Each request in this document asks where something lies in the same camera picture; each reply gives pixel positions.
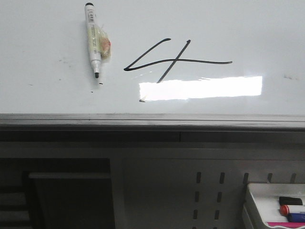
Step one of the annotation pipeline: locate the white marker with taped magnet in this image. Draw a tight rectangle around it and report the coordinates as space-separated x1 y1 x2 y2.
84 2 111 79

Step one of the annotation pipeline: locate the white whiteboard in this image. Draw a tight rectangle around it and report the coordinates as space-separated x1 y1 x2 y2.
0 0 305 115

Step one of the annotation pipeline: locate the white slotted pegboard panel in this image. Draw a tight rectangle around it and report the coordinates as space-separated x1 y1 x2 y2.
111 158 305 229

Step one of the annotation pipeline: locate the white plastic tray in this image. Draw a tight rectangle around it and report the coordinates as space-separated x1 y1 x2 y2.
242 183 305 229

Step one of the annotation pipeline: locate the black capped marker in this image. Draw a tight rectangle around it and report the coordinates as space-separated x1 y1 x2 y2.
279 196 303 206

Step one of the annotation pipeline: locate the red capped marker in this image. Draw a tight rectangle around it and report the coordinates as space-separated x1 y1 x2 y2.
279 205 305 216

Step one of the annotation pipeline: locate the blue capped marker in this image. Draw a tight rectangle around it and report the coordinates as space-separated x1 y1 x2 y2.
287 213 305 223

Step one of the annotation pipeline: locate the pink item in tray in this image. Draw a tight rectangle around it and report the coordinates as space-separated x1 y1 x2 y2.
266 222 305 229

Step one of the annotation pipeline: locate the grey whiteboard frame rail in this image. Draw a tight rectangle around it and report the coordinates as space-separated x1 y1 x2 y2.
0 114 305 144

